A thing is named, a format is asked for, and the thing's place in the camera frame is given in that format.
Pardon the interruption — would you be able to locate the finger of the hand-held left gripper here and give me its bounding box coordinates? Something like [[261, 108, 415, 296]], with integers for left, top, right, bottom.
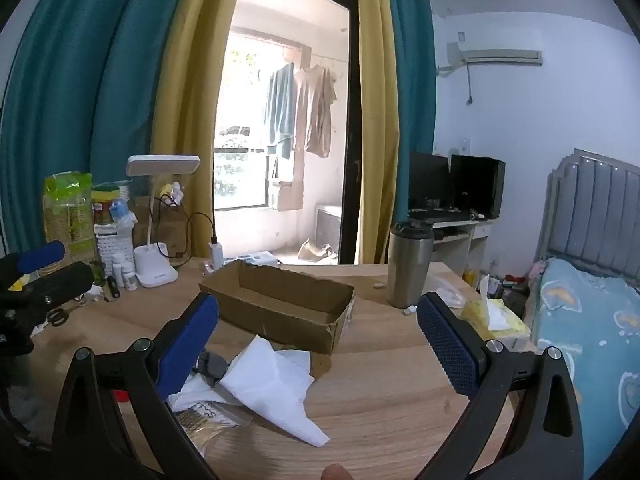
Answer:
[[0, 240, 67, 283], [12, 260, 96, 321]]

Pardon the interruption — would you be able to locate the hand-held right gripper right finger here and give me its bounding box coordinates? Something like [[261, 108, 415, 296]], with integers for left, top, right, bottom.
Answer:
[[415, 291, 586, 480]]

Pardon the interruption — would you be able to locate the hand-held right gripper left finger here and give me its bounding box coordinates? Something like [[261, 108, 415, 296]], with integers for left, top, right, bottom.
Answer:
[[51, 291, 221, 480]]

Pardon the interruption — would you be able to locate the grey sock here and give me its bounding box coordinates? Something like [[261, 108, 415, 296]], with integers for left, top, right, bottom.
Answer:
[[192, 350, 231, 388]]

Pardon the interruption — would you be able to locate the brown cardboard box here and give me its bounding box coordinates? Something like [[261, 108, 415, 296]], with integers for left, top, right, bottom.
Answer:
[[199, 258, 357, 378]]

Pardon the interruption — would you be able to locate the white paper towel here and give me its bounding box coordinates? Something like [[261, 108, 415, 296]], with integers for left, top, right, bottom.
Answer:
[[167, 335, 331, 448]]

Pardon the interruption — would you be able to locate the person's right hand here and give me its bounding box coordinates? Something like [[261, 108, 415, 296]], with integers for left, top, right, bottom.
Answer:
[[320, 462, 356, 480]]

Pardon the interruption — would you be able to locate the green snack bag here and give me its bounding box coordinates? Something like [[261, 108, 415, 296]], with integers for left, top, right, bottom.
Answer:
[[42, 172, 97, 261]]

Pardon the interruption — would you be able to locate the white plastic basket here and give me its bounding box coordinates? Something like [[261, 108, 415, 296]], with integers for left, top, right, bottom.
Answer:
[[95, 232, 137, 276]]

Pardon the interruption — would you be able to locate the yellow tissue pack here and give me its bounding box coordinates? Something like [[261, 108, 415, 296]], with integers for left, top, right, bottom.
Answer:
[[460, 287, 532, 351]]

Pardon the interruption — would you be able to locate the can with yellow lid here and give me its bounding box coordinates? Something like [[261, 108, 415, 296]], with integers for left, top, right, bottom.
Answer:
[[91, 186, 121, 226]]

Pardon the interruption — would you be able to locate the white desk lamp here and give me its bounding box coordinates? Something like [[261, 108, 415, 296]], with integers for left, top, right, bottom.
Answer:
[[126, 155, 201, 289]]

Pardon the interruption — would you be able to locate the clear printed plastic bag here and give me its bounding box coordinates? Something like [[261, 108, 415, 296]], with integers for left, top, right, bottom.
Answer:
[[172, 400, 256, 461]]

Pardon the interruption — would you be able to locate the stainless steel tumbler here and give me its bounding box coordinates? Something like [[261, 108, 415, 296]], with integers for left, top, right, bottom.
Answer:
[[387, 219, 435, 309]]

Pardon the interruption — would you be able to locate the blue packet in plastic wrap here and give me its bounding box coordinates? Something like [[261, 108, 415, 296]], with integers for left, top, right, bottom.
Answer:
[[112, 199, 137, 226]]

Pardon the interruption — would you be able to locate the white computer desk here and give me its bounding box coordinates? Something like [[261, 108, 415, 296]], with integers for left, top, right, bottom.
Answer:
[[407, 207, 493, 276]]

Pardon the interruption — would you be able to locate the white power strip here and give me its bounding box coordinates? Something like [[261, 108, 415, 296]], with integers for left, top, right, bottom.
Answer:
[[202, 254, 283, 275]]

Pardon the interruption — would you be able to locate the brown cardboard sheet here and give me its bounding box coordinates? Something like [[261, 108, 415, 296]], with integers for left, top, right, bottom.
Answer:
[[132, 195, 193, 261]]

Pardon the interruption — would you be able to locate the black keyboard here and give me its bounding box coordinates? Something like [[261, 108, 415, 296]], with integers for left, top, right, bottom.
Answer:
[[409, 210, 468, 222]]

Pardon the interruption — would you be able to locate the blue cartoon print blanket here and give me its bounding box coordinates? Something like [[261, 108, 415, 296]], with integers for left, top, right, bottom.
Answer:
[[527, 257, 640, 461]]

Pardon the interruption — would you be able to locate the brown paper bag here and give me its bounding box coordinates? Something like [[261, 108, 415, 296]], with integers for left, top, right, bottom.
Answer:
[[298, 240, 337, 262]]

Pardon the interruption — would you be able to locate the black computer case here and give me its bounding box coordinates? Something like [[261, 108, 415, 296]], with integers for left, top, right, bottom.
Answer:
[[450, 154, 506, 220]]

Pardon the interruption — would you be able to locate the black monitor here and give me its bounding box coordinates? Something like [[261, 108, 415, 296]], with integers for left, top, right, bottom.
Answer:
[[409, 152, 450, 211]]

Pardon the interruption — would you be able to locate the wide teal curtain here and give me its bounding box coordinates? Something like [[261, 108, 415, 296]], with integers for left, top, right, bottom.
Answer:
[[0, 0, 206, 256]]

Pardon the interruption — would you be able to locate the grey padded headboard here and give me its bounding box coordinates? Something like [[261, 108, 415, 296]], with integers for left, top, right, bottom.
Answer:
[[535, 149, 640, 291]]

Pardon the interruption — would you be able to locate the wide yellow curtain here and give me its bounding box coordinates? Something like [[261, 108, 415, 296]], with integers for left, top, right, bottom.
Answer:
[[150, 0, 248, 261]]

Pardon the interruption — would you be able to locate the hanging blue shirt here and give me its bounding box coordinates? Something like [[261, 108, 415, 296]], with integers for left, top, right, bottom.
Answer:
[[264, 62, 297, 161]]

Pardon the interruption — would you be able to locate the narrow yellow curtain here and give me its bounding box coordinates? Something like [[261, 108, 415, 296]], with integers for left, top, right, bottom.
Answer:
[[352, 0, 401, 265]]

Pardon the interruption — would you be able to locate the hanging beige shirt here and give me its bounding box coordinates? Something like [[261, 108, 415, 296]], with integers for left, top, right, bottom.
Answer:
[[292, 64, 338, 157]]

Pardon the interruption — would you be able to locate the narrow teal curtain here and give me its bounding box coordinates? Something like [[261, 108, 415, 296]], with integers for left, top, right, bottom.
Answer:
[[390, 0, 436, 241]]

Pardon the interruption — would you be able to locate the white air conditioner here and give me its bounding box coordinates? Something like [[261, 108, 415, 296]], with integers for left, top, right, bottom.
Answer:
[[446, 27, 544, 67]]

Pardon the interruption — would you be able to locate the black charging cable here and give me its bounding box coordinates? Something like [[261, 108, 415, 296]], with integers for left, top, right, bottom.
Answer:
[[150, 195, 218, 261]]

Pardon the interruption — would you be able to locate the black sliding door frame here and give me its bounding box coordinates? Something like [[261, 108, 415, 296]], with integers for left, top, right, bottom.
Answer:
[[342, 0, 361, 265]]

